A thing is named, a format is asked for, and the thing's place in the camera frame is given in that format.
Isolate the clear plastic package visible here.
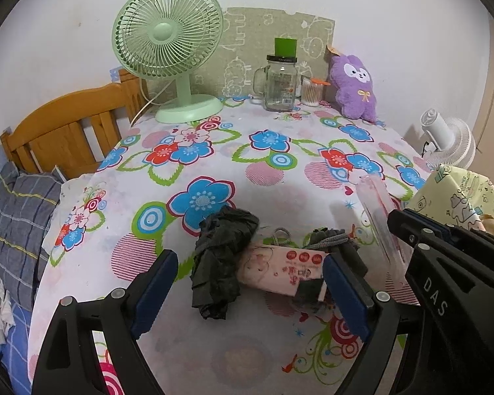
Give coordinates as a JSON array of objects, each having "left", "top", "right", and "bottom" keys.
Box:
[{"left": 356, "top": 174, "right": 411, "bottom": 277}]

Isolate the pink tissue pack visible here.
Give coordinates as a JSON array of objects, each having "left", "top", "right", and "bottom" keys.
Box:
[{"left": 237, "top": 244, "right": 327, "bottom": 303}]

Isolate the black plastic bag bundle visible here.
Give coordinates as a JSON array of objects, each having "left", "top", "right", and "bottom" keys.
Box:
[{"left": 191, "top": 205, "right": 260, "bottom": 320}]

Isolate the yellow cartoon storage box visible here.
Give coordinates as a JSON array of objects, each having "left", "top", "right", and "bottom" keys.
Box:
[{"left": 407, "top": 164, "right": 494, "bottom": 234}]

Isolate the blue bed sheet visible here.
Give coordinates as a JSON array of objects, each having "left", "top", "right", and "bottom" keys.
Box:
[{"left": 0, "top": 300, "right": 32, "bottom": 394}]

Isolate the dark grey sock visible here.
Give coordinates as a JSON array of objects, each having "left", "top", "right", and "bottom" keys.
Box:
[{"left": 296, "top": 226, "right": 370, "bottom": 309}]

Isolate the white floor fan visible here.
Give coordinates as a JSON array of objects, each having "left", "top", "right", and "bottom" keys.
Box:
[{"left": 420, "top": 109, "right": 476, "bottom": 170}]

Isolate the floral tablecloth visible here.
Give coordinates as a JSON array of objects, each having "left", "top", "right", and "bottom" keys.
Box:
[{"left": 28, "top": 98, "right": 429, "bottom": 394}]

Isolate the grey plaid pillow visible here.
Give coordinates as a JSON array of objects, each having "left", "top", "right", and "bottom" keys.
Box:
[{"left": 0, "top": 161, "right": 61, "bottom": 311}]

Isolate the purple plush bunny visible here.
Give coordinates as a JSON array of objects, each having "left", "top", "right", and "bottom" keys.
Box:
[{"left": 329, "top": 54, "right": 376, "bottom": 123}]

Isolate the toothpick jar orange lid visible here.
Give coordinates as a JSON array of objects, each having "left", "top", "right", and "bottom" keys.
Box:
[{"left": 301, "top": 77, "right": 330, "bottom": 107}]

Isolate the glass mason jar mug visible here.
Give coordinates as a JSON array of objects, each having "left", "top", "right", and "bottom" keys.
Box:
[{"left": 252, "top": 55, "right": 298, "bottom": 112}]

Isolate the green cup on jar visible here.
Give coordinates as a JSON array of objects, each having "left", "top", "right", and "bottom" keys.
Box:
[{"left": 274, "top": 38, "right": 297, "bottom": 58}]

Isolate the wooden bed headboard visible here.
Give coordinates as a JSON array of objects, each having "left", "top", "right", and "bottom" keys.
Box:
[{"left": 0, "top": 69, "right": 144, "bottom": 178}]

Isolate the green desk fan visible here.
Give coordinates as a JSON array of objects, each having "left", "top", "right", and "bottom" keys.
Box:
[{"left": 112, "top": 0, "right": 224, "bottom": 124}]

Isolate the green patterned wall board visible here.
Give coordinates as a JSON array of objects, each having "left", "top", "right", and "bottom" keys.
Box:
[{"left": 145, "top": 6, "right": 336, "bottom": 104}]

